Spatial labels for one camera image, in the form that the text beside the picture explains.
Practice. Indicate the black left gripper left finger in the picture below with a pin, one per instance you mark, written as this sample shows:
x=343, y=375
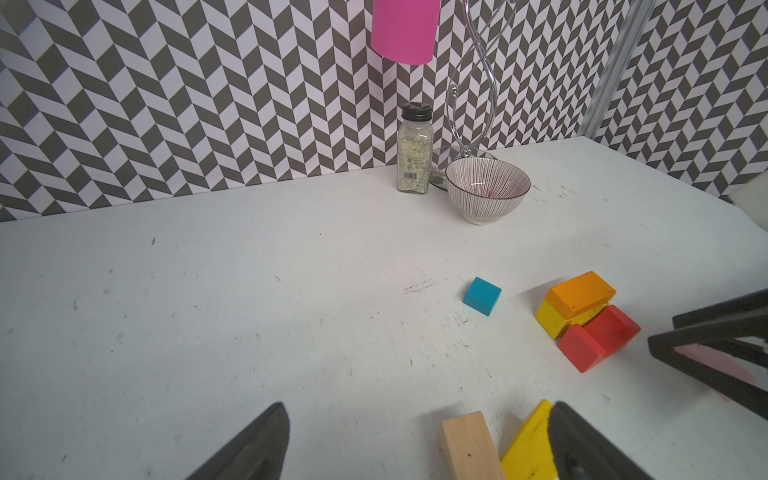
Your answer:
x=256, y=452

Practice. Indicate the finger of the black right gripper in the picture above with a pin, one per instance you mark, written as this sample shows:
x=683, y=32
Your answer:
x=745, y=304
x=725, y=333

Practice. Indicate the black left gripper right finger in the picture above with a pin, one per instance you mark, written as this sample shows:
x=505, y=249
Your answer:
x=582, y=452

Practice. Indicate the red arch wood block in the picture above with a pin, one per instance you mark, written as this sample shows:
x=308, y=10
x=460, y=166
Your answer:
x=586, y=346

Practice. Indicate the orange wood block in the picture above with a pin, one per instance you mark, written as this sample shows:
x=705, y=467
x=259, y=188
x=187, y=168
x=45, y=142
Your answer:
x=579, y=295

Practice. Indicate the yellow half-round wood block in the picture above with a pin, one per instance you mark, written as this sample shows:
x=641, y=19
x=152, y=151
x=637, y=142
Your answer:
x=556, y=325

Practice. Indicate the pink wood block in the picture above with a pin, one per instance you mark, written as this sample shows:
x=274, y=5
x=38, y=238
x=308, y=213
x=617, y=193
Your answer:
x=718, y=361

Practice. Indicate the yellow triangular wood block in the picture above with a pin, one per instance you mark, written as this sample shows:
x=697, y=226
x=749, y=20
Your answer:
x=530, y=456

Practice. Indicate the natural wood block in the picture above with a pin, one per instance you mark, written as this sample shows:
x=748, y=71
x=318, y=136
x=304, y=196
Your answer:
x=468, y=448

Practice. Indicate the teal wood cube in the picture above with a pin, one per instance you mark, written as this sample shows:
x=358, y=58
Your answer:
x=482, y=296

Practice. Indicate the striped ceramic bowl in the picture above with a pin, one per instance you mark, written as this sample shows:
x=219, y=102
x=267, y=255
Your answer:
x=485, y=190

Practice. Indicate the glass spice jar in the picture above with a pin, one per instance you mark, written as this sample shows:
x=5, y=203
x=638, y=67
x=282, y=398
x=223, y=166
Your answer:
x=415, y=138

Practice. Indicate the pink lamp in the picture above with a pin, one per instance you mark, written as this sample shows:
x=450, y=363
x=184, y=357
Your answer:
x=405, y=31

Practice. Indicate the chrome wire stand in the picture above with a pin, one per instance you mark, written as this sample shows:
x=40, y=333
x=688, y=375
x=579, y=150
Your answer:
x=472, y=94

